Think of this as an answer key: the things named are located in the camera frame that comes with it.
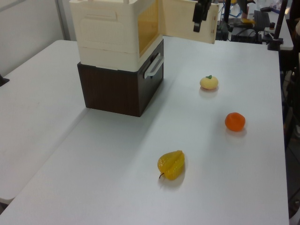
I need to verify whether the black pole with clamp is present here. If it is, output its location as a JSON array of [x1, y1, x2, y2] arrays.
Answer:
[[268, 0, 288, 51]]

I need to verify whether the cream cabinet door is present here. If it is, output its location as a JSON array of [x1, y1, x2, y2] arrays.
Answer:
[[161, 0, 220, 45]]

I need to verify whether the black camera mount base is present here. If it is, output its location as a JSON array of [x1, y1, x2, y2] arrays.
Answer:
[[0, 73, 10, 88]]

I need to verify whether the orange toy tangerine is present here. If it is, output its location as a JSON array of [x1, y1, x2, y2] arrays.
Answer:
[[225, 112, 247, 132]]

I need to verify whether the white drawer handle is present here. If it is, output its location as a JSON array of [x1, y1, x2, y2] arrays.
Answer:
[[143, 52, 165, 79]]

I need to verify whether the dark brown drawer box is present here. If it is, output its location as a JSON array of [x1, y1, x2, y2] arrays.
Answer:
[[77, 38, 165, 117]]

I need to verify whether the black electronics box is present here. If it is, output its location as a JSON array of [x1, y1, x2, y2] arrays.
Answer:
[[230, 22, 263, 44]]

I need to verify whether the cream plastic cabinet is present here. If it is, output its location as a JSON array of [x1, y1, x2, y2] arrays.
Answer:
[[68, 0, 164, 71]]

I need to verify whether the yellow toy starfruit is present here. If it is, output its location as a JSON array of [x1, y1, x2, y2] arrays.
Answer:
[[157, 150, 186, 181]]

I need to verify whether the pale yellow toy peach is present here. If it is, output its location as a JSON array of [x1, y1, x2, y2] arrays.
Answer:
[[199, 75, 220, 90]]

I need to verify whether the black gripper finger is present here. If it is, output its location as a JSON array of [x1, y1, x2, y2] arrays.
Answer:
[[192, 1, 203, 33], [202, 0, 211, 22]]

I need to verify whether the thin black pole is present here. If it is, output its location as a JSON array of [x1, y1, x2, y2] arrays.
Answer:
[[224, 0, 233, 24]]

